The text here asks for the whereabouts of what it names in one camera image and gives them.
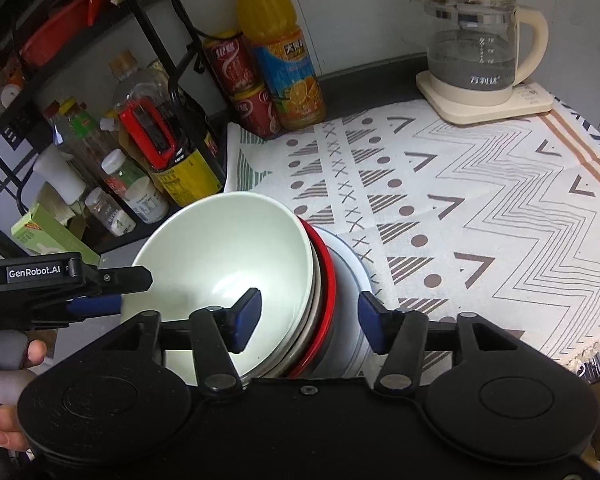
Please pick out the orange juice bottle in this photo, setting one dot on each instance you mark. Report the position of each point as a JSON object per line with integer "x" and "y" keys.
{"x": 272, "y": 30}

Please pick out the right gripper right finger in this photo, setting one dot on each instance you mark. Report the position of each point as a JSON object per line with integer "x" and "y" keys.
{"x": 400, "y": 337}

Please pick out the white blue-rimmed plate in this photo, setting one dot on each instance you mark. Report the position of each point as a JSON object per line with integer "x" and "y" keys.
{"x": 346, "y": 352}

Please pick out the red soda can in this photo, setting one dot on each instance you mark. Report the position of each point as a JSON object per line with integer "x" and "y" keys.
{"x": 257, "y": 112}
{"x": 231, "y": 61}

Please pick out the cream kettle base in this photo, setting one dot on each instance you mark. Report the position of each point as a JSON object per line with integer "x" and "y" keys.
{"x": 526, "y": 99}

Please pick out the person's left hand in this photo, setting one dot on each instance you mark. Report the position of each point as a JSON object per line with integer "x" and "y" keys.
{"x": 12, "y": 382}

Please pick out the black kitchen rack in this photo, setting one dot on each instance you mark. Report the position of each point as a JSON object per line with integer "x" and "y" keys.
{"x": 81, "y": 69}

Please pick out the large white bowl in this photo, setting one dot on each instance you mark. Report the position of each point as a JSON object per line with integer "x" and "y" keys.
{"x": 211, "y": 252}

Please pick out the glass electric kettle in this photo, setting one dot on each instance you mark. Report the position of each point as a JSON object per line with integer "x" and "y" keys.
{"x": 483, "y": 46}

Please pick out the white powder jar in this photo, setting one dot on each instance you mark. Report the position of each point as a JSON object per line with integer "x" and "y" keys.
{"x": 134, "y": 187}

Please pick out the yellow labelled oil jug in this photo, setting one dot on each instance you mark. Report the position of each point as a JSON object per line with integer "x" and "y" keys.
{"x": 143, "y": 104}

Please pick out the grey brown plate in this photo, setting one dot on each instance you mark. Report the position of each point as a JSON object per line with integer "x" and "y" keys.
{"x": 285, "y": 357}

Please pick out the green box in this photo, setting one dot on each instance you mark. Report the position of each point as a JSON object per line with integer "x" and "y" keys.
{"x": 41, "y": 233}

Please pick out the red plate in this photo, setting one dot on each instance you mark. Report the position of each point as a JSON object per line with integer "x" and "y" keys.
{"x": 326, "y": 311}

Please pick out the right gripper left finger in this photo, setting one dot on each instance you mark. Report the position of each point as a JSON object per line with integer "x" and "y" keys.
{"x": 217, "y": 332}

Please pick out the patterned table cloth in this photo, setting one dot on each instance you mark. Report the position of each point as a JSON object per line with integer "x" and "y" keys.
{"x": 502, "y": 219}

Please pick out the small salt jar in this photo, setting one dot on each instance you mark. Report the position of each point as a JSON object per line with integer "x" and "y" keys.
{"x": 107, "y": 211}

